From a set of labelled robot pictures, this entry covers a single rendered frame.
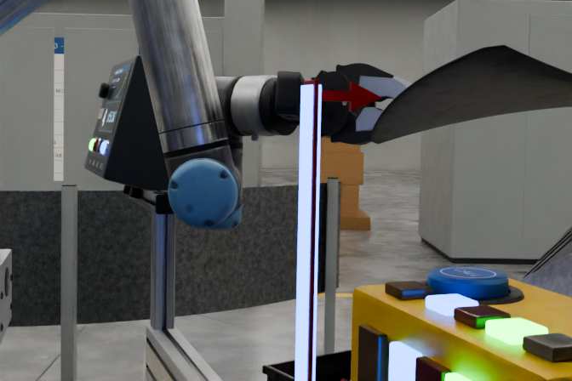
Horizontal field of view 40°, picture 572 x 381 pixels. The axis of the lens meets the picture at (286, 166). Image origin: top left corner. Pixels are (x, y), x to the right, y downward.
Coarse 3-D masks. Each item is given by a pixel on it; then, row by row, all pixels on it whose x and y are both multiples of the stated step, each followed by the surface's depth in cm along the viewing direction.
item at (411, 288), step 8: (392, 288) 39; (400, 288) 38; (408, 288) 38; (416, 288) 38; (424, 288) 38; (392, 296) 39; (400, 296) 38; (408, 296) 38; (416, 296) 38; (424, 296) 38
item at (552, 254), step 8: (568, 232) 90; (560, 240) 91; (568, 240) 88; (552, 248) 92; (560, 248) 89; (568, 248) 86; (544, 256) 93; (552, 256) 89; (560, 256) 86; (536, 264) 92; (544, 264) 89; (528, 272) 93
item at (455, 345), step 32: (384, 288) 41; (512, 288) 40; (352, 320) 41; (384, 320) 38; (416, 320) 35; (448, 320) 34; (544, 320) 35; (352, 352) 41; (448, 352) 33; (480, 352) 31; (512, 352) 30
